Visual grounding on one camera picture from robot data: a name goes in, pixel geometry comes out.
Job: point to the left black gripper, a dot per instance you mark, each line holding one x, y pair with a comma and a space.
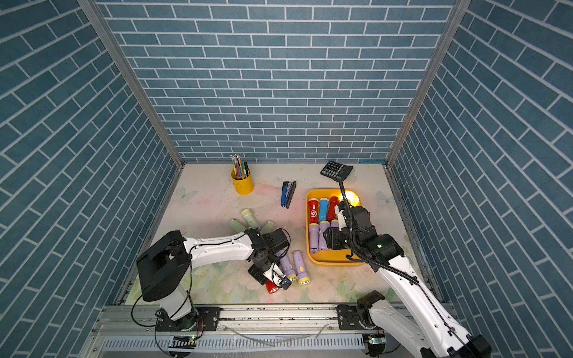
258, 275

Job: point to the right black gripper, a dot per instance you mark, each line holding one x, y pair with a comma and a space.
332, 237

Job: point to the purple flashlight bottom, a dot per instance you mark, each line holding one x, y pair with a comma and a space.
313, 230

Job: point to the purple flashlight slanted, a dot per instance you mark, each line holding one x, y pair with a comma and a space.
323, 227

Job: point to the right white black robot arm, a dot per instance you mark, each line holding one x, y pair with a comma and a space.
403, 286

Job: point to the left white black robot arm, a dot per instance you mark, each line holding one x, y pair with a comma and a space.
163, 266

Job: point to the yellow plastic storage tray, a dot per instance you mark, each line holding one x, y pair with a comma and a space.
330, 257

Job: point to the green flashlight slanted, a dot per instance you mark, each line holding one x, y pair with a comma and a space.
268, 227

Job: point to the black calculator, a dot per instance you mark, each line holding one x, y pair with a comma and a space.
336, 171

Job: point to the yellow pen cup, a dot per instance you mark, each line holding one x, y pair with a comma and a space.
243, 186

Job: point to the blue black stapler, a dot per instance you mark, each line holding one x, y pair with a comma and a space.
287, 193

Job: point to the pens in cup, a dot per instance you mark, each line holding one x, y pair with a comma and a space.
241, 169

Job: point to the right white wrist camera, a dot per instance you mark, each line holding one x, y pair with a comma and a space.
342, 218

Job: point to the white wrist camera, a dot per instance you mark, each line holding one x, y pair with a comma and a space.
275, 275
342, 218

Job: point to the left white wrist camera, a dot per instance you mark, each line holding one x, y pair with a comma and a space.
275, 275

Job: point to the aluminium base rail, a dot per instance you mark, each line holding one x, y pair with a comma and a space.
376, 330

